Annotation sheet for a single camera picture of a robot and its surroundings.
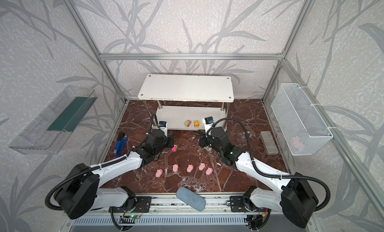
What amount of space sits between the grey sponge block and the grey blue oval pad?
485mm

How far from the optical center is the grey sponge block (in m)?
0.92

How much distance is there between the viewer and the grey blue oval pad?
72 centimetres
